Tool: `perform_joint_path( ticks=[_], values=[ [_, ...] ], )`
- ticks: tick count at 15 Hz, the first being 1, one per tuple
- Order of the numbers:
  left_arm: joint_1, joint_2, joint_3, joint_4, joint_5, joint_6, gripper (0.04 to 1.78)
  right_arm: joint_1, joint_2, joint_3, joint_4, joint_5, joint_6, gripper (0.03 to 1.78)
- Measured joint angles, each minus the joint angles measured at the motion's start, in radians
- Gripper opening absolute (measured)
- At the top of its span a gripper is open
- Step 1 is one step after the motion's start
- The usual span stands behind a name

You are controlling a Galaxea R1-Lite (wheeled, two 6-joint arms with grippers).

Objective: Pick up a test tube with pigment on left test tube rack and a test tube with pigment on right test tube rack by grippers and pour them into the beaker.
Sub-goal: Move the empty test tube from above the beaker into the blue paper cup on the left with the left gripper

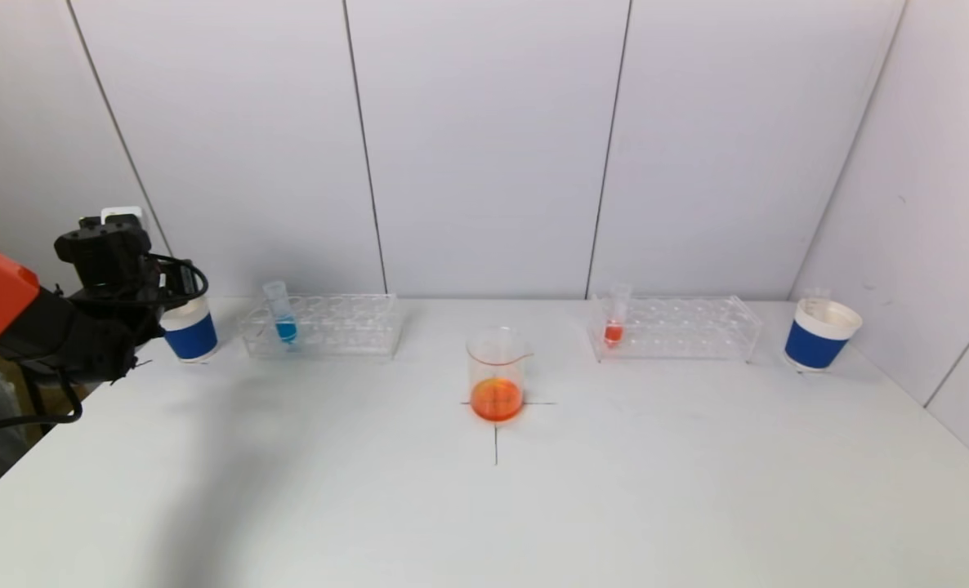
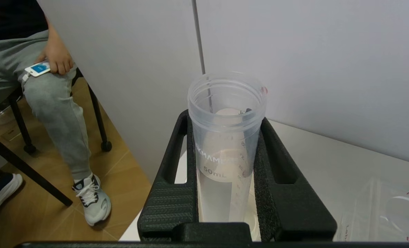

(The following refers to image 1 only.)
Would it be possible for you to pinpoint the clear glass beaker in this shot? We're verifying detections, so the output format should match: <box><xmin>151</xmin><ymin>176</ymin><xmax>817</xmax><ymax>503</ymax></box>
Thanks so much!
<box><xmin>466</xmin><ymin>327</ymin><xmax>532</xmax><ymax>423</ymax></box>

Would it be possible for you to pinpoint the red pigment test tube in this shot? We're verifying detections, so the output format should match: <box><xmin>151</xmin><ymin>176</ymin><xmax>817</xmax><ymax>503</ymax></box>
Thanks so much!
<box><xmin>603</xmin><ymin>283</ymin><xmax>633</xmax><ymax>348</ymax></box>

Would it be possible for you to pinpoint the clear acrylic test tube rack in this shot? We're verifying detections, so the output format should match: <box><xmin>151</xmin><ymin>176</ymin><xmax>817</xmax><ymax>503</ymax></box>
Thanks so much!
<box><xmin>237</xmin><ymin>294</ymin><xmax>404</xmax><ymax>359</ymax></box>
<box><xmin>587</xmin><ymin>294</ymin><xmax>763</xmax><ymax>363</ymax></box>

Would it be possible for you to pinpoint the blue pigment test tube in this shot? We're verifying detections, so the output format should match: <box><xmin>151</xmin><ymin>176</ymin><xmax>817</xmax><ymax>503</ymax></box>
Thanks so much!
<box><xmin>262</xmin><ymin>281</ymin><xmax>299</xmax><ymax>345</ymax></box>

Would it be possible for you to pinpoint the blue white paper cup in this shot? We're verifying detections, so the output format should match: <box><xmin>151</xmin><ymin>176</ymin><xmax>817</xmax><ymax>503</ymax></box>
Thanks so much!
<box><xmin>784</xmin><ymin>298</ymin><xmax>864</xmax><ymax>373</ymax></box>
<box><xmin>160</xmin><ymin>294</ymin><xmax>220</xmax><ymax>363</ymax></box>

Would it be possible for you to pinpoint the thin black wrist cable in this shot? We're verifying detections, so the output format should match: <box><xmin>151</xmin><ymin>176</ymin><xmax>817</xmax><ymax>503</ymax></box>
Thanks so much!
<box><xmin>148</xmin><ymin>255</ymin><xmax>210</xmax><ymax>310</ymax></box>

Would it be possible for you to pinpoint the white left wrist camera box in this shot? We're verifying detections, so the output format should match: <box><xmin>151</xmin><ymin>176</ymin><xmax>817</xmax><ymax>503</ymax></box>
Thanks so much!
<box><xmin>80</xmin><ymin>207</ymin><xmax>145</xmax><ymax>231</ymax></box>

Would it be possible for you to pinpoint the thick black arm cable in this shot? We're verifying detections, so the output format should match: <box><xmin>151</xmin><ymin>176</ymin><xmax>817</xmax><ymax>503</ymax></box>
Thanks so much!
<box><xmin>0</xmin><ymin>372</ymin><xmax>84</xmax><ymax>439</ymax></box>

